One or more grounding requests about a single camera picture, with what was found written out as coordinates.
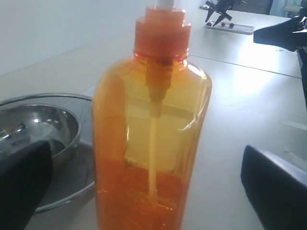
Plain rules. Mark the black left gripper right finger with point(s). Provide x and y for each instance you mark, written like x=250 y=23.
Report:
x=276 y=189

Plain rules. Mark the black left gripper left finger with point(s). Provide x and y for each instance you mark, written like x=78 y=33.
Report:
x=24 y=179

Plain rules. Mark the orange dish soap pump bottle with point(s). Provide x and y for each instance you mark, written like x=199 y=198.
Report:
x=147 y=114

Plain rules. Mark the small stainless steel bowl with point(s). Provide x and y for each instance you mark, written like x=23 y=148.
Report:
x=22 y=125

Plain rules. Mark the large steel mesh strainer basin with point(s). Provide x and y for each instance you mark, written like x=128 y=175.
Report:
x=73 y=180

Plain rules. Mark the black object at right edge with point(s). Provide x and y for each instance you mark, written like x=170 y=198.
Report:
x=290 y=35

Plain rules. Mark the distant white tray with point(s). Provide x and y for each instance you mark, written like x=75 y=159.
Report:
x=231 y=27

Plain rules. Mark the distant black gripper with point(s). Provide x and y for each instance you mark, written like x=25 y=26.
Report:
x=220 y=7

